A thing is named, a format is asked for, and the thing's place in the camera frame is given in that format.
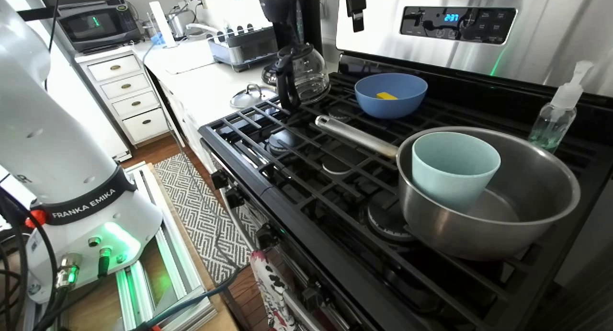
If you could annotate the stove knob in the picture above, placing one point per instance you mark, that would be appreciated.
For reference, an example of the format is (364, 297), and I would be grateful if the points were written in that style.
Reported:
(313, 297)
(219, 179)
(234, 197)
(266, 236)

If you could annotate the floral kitchen towel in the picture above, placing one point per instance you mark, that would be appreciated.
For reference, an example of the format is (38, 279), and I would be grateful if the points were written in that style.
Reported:
(273, 292)

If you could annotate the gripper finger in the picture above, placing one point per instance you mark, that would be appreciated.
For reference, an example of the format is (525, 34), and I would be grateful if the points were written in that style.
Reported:
(355, 0)

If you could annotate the blue bowl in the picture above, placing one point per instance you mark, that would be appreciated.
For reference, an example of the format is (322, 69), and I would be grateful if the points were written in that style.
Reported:
(407, 106)

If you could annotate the black microwave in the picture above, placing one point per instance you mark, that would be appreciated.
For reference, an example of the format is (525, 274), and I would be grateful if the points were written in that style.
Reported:
(98, 27)

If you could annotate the glass pot lid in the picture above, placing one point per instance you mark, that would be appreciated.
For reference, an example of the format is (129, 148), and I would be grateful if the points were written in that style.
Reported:
(249, 97)

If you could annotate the patterned grey rug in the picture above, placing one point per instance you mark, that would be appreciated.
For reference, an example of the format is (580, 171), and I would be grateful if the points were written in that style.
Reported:
(201, 216)

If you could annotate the dish rack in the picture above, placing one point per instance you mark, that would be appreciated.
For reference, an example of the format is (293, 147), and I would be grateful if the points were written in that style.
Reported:
(244, 46)

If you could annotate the stainless steel gas stove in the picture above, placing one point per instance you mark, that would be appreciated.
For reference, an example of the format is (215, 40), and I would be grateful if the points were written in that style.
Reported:
(527, 39)

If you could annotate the white drawer cabinet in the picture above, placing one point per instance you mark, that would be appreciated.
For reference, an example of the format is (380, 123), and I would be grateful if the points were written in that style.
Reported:
(129, 96)

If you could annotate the light teal cup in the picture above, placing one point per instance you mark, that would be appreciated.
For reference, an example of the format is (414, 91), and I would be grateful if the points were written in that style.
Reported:
(450, 173)

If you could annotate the burner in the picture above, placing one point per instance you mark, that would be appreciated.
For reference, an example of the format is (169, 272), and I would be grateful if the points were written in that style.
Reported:
(385, 223)
(283, 141)
(336, 163)

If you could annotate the black coffee maker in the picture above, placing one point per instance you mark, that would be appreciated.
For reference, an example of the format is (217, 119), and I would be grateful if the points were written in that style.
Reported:
(299, 15)

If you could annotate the wall socket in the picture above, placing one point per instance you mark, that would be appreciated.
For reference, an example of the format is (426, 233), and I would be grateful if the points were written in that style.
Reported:
(203, 0)

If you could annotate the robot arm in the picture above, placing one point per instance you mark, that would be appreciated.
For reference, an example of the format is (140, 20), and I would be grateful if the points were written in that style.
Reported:
(52, 144)

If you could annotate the clear spray bottle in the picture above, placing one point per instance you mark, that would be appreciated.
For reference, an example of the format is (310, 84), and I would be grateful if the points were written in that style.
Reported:
(550, 122)

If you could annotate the yellow block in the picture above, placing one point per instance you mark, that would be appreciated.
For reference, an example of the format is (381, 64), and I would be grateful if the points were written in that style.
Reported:
(386, 96)

